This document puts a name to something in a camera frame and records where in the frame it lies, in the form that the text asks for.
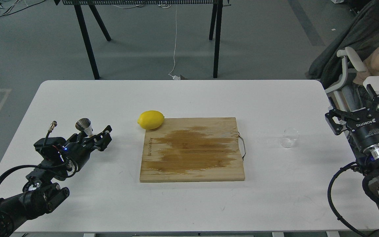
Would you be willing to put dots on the steel double jigger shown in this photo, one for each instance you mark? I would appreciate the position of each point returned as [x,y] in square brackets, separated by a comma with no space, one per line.
[84,125]

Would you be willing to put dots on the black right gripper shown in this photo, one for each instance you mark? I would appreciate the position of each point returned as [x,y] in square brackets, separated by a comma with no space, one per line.
[365,132]

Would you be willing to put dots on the dark grey jacket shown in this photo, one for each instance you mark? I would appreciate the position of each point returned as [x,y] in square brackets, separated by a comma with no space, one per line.
[362,34]

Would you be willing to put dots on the small clear glass cup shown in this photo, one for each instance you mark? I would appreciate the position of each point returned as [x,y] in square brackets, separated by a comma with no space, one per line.
[289,137]

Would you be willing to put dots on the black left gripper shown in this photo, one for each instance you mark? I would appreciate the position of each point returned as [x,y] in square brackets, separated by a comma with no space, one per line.
[67,157]

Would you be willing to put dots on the white office chair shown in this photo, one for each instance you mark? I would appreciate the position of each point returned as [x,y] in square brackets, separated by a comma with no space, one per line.
[341,94]

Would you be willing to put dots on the yellow lemon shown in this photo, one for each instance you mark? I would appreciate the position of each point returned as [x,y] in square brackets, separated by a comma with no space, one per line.
[149,120]

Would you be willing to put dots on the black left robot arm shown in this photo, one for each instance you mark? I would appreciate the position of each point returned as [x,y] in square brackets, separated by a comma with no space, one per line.
[39,196]

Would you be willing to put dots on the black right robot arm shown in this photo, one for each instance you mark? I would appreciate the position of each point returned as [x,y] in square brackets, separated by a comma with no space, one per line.
[368,166]

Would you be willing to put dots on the black metal frame table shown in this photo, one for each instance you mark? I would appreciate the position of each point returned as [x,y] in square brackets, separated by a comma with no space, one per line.
[152,30]

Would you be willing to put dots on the wooden cutting board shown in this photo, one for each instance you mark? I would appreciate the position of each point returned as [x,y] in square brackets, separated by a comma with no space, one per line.
[192,150]

